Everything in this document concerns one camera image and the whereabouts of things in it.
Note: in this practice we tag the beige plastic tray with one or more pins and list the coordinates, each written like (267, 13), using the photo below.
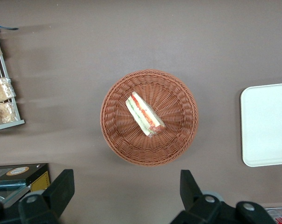
(266, 126)

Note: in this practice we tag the tray with packaged pastries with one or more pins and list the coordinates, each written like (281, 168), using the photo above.
(13, 109)

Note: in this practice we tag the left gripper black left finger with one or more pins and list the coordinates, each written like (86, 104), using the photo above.
(61, 186)

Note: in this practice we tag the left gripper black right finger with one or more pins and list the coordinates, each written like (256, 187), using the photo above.
(189, 191)

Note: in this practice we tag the triangle sandwich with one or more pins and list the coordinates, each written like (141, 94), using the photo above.
(143, 114)

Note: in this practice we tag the wrapped bread packets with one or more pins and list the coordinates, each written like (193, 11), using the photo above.
(4, 114)

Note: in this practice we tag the brown wicker basket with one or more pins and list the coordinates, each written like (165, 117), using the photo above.
(173, 140)

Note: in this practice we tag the blue tape strip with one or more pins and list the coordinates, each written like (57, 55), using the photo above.
(6, 28)

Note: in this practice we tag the red cola bottle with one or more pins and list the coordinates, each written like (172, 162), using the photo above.
(281, 219)

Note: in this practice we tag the black glass food warmer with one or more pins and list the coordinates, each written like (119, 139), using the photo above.
(19, 177)

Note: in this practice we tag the clear acrylic bottle rack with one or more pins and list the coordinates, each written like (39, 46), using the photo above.
(278, 211)

